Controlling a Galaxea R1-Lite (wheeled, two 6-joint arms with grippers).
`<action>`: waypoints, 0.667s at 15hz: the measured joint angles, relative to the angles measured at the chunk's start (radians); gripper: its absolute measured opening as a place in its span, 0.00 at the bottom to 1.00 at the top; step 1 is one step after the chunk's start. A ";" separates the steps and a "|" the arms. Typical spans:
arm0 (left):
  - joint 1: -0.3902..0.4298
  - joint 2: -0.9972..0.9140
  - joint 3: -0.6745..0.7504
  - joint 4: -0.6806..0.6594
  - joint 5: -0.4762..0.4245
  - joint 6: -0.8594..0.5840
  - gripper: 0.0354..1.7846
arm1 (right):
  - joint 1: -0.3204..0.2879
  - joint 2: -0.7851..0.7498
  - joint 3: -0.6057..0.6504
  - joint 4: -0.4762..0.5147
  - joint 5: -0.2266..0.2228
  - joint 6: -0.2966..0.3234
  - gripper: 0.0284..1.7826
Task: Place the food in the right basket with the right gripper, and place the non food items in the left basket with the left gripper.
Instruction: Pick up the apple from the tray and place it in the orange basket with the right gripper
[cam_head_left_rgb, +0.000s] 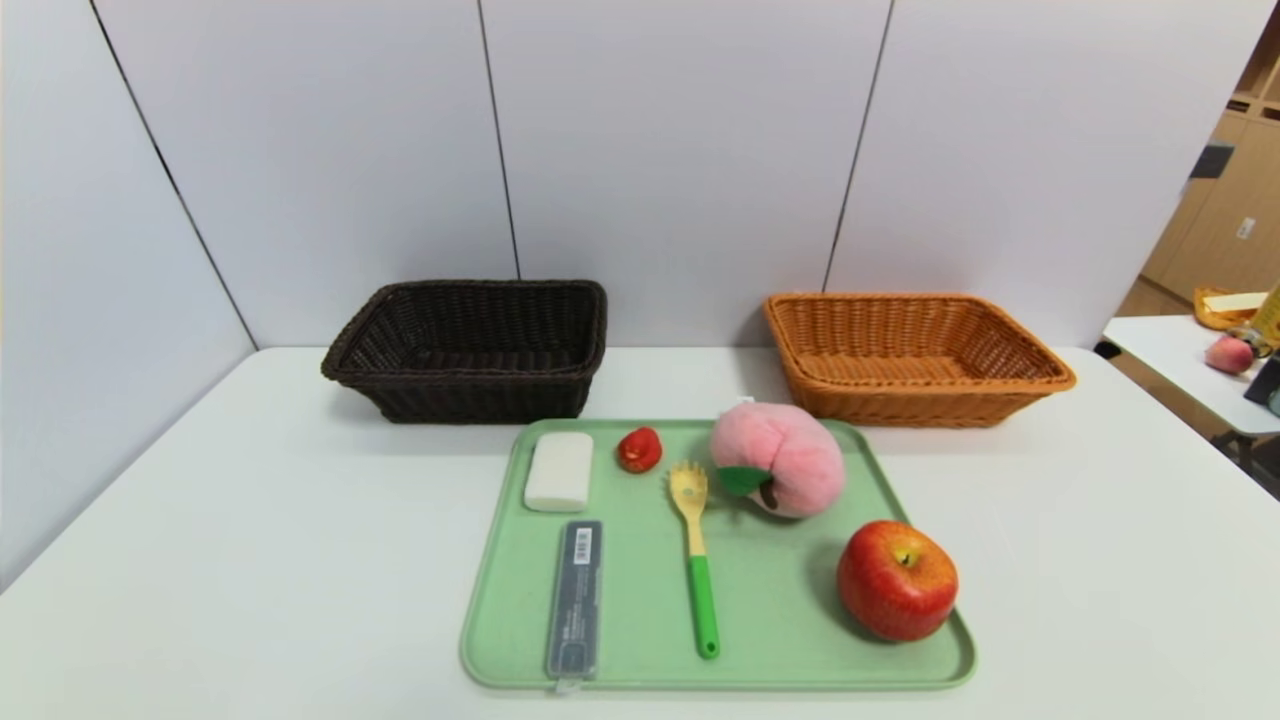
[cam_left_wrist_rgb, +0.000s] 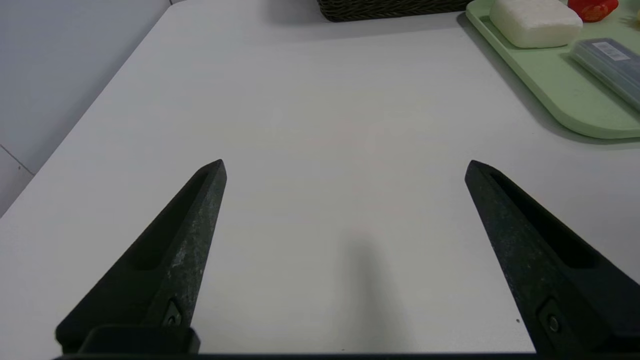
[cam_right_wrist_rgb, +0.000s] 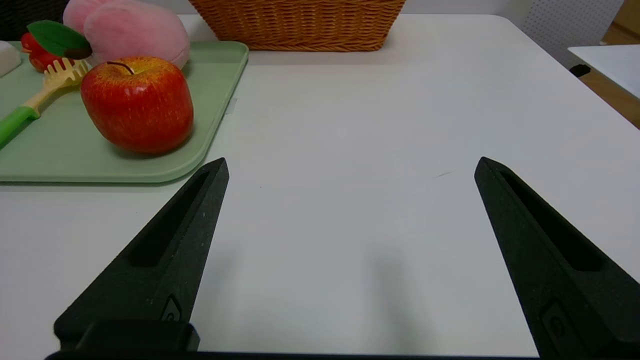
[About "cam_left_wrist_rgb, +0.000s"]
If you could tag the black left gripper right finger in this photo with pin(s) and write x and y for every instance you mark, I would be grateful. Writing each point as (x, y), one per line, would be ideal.
(550, 280)

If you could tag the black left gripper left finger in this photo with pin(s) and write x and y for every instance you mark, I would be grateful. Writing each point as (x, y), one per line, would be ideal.
(165, 260)

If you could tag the grey translucent pen case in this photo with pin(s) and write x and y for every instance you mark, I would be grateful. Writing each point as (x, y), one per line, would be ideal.
(615, 65)

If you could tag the dark brown wicker basket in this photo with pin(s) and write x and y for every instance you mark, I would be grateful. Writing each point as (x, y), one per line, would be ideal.
(390, 10)

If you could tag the light green plastic tray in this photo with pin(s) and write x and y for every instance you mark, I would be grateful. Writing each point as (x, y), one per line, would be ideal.
(560, 85)

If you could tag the white rectangular soap block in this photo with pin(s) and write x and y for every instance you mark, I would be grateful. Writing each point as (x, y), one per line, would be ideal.
(535, 22)

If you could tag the small red strawberry toy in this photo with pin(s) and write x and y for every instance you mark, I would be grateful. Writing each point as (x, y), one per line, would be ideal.
(592, 9)

